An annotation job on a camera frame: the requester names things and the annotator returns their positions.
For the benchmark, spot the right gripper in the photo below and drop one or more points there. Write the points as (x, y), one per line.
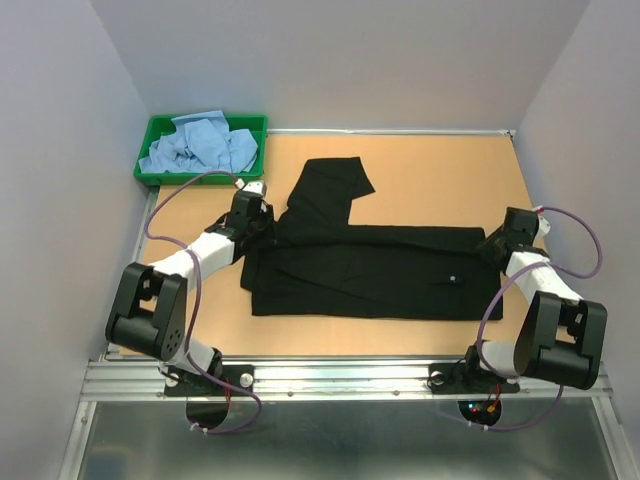
(486, 246)

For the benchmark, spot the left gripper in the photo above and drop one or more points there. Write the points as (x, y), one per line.
(267, 217)

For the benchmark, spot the black long sleeve shirt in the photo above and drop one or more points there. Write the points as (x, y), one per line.
(320, 264)

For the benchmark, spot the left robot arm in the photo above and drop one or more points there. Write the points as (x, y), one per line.
(148, 314)

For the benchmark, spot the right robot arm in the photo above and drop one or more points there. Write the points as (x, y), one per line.
(562, 335)

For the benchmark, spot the light blue shirt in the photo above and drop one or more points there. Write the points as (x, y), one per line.
(201, 142)

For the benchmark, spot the green plastic bin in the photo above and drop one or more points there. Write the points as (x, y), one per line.
(160, 125)

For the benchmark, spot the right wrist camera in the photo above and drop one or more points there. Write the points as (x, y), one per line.
(544, 226)

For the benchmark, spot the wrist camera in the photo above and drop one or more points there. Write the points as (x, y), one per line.
(257, 187)
(544, 226)

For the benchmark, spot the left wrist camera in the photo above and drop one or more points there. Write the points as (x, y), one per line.
(257, 187)

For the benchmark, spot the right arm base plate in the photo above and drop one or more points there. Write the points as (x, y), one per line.
(457, 379)

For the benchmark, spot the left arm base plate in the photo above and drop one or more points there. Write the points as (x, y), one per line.
(183, 384)

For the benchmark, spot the aluminium mounting rail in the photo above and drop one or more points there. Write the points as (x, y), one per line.
(340, 418)

